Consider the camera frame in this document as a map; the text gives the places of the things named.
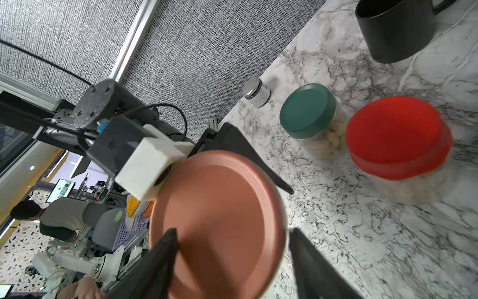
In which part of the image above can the person in grey shirt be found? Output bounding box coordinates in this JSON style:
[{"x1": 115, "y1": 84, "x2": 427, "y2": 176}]
[{"x1": 10, "y1": 198, "x2": 109, "y2": 242}]

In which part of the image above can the person hand in background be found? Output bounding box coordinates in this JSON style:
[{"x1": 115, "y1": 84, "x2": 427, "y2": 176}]
[{"x1": 56, "y1": 276, "x2": 107, "y2": 299}]

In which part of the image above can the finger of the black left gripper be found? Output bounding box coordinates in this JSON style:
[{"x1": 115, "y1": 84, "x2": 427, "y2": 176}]
[{"x1": 199, "y1": 123, "x2": 295, "y2": 195}]

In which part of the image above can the red lid peanut jar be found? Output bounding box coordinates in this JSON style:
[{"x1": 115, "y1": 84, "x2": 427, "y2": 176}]
[{"x1": 346, "y1": 97, "x2": 454, "y2": 205}]

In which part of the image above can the green lid peanut jar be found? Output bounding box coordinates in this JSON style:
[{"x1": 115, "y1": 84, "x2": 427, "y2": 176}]
[{"x1": 280, "y1": 83, "x2": 349, "y2": 160}]

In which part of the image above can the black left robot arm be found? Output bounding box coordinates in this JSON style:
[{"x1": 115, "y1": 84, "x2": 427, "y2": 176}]
[{"x1": 1, "y1": 79, "x2": 191, "y2": 177}]

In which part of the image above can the black mug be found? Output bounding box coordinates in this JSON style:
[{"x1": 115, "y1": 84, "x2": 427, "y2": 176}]
[{"x1": 355, "y1": 0, "x2": 456, "y2": 64}]

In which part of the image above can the computer monitor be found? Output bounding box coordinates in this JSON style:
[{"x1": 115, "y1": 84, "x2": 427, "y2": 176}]
[{"x1": 46, "y1": 179, "x2": 76, "y2": 204}]

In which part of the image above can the small silver lid jar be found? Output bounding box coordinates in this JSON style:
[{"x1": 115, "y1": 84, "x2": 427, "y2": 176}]
[{"x1": 242, "y1": 77, "x2": 271, "y2": 108}]

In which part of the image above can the purple basket with bowls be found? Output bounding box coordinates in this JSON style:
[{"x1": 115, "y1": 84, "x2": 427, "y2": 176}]
[{"x1": 113, "y1": 194, "x2": 154, "y2": 251}]

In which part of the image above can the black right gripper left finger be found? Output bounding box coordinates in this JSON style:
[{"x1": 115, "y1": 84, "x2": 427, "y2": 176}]
[{"x1": 107, "y1": 228, "x2": 179, "y2": 299}]

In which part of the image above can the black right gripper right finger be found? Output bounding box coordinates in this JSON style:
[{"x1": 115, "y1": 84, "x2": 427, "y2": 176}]
[{"x1": 289, "y1": 228, "x2": 361, "y2": 299}]

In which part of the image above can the orange jar lid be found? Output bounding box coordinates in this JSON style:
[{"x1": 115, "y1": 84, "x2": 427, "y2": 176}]
[{"x1": 149, "y1": 150, "x2": 287, "y2": 299}]

